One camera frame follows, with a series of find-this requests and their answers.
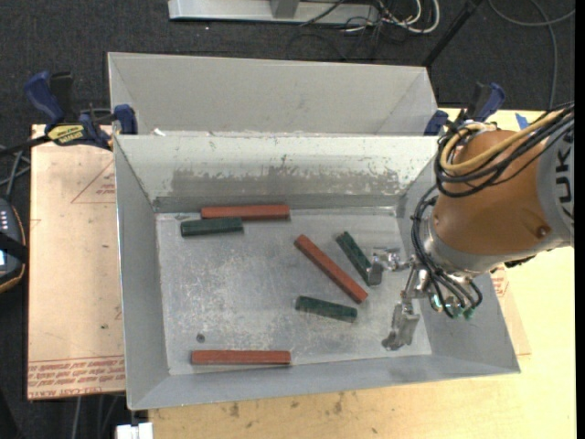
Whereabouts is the red-brown flat block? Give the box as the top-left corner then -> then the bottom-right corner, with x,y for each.
190,348 -> 293,367
292,233 -> 369,305
200,204 -> 292,222

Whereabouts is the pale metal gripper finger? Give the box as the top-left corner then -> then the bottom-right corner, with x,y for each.
380,303 -> 421,352
367,246 -> 415,288

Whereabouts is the brown cardboard board, red print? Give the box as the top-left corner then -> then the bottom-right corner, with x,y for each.
27,123 -> 127,402

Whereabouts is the grey metal bin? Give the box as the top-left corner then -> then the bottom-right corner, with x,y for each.
107,51 -> 522,412

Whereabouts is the dark green flat block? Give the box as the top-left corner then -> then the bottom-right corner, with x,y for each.
294,294 -> 359,324
335,230 -> 377,288
179,217 -> 245,239

